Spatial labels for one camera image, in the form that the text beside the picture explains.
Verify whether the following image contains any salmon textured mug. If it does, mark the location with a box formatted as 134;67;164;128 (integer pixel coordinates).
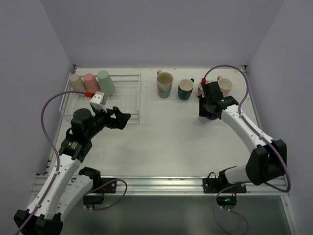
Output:
197;83;203;97

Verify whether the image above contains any purple tumbler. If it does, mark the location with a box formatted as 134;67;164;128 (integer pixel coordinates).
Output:
198;116;217;123

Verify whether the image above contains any light pink mug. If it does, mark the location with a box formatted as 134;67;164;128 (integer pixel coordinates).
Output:
217;76;233;97

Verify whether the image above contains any dark green mug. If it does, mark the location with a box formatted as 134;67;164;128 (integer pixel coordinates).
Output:
178;78;194;100

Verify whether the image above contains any floral beige mug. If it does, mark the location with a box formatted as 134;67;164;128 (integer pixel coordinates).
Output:
156;70;174;98

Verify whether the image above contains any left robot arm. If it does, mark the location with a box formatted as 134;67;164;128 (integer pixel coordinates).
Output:
14;107;131;235

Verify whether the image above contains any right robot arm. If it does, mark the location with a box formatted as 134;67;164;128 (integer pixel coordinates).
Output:
199;82;287;186

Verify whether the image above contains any green tumbler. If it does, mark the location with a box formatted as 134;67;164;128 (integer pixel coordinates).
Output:
97;70;115;95

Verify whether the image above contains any pink tumbler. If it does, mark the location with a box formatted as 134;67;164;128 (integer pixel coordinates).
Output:
84;73;100;93

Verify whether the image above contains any beige tumbler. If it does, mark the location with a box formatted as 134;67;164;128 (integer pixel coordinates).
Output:
69;74;87;92

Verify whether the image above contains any left black controller box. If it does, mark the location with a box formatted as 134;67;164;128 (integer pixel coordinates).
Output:
83;195;104;207

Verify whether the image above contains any black controller box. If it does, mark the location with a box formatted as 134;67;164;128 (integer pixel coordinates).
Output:
216;194;237;209
83;195;104;207

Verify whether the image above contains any right black controller box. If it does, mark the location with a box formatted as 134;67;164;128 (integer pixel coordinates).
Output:
216;194;237;209

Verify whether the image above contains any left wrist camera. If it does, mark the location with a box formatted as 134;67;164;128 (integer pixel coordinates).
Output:
89;92;108;112

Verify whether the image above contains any white wire dish rack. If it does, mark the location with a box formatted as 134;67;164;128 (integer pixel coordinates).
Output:
59;72;142;125

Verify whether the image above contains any aluminium rail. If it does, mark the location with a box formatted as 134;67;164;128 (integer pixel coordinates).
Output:
31;176;287;199

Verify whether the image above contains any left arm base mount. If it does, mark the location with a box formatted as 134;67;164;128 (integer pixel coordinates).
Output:
89;178;117;194

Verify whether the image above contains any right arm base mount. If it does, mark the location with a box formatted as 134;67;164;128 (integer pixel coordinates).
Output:
202;172;247;194

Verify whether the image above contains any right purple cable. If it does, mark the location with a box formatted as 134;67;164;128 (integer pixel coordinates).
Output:
204;64;291;232

